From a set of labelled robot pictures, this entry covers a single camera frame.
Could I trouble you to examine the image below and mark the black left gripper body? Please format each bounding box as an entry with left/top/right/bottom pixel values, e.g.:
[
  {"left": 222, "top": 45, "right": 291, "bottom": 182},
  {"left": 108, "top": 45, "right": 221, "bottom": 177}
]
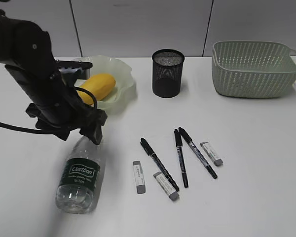
[{"left": 26, "top": 103, "right": 107, "bottom": 141}]

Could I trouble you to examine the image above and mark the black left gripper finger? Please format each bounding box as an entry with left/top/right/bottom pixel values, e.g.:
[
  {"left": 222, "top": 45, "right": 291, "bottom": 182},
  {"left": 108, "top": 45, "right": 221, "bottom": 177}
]
[{"left": 87, "top": 123, "right": 103, "bottom": 145}]

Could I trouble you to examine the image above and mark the yellow mango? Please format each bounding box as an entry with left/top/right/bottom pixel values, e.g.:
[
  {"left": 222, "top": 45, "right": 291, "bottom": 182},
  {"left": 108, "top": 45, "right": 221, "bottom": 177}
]
[{"left": 78, "top": 73, "right": 116, "bottom": 101}]

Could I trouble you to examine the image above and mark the clear plastic water bottle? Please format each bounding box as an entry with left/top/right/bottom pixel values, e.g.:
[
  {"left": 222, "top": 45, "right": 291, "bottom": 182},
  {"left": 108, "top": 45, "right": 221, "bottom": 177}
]
[{"left": 55, "top": 136, "right": 106, "bottom": 214}]

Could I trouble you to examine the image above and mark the black marker pen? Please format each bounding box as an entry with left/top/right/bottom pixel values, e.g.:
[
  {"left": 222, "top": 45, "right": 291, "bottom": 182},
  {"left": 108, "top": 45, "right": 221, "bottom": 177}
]
[
  {"left": 174, "top": 129, "right": 188, "bottom": 188},
  {"left": 178, "top": 127, "right": 218, "bottom": 179},
  {"left": 140, "top": 138, "right": 180, "bottom": 192}
]

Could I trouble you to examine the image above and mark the white grey eraser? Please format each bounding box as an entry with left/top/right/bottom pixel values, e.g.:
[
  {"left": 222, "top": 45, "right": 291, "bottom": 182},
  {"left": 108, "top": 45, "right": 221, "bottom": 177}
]
[
  {"left": 133, "top": 160, "right": 146, "bottom": 194},
  {"left": 153, "top": 171, "right": 180, "bottom": 201},
  {"left": 200, "top": 141, "right": 223, "bottom": 166}
]

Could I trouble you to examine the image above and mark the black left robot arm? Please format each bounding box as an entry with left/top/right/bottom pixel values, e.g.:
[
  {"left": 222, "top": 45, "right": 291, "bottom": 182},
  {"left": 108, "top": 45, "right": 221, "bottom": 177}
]
[{"left": 0, "top": 9, "right": 107, "bottom": 145}]

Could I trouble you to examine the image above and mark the pale green wavy plate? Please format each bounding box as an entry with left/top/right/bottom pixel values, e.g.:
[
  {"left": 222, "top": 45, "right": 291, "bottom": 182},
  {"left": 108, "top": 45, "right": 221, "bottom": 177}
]
[{"left": 74, "top": 55, "right": 137, "bottom": 115}]

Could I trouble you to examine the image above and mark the black mesh pen holder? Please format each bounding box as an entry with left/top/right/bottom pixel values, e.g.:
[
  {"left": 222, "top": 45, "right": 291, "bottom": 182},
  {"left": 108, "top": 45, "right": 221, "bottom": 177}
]
[{"left": 152, "top": 49, "right": 185, "bottom": 98}]

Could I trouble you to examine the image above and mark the green woven plastic basket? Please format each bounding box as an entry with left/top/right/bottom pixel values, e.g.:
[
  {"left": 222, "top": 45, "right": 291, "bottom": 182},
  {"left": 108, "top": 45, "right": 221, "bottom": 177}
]
[{"left": 212, "top": 40, "right": 296, "bottom": 99}]

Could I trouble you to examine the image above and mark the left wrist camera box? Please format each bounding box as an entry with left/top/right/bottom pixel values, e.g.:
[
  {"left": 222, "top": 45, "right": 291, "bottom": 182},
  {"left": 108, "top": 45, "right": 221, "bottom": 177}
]
[{"left": 56, "top": 60, "right": 93, "bottom": 83}]

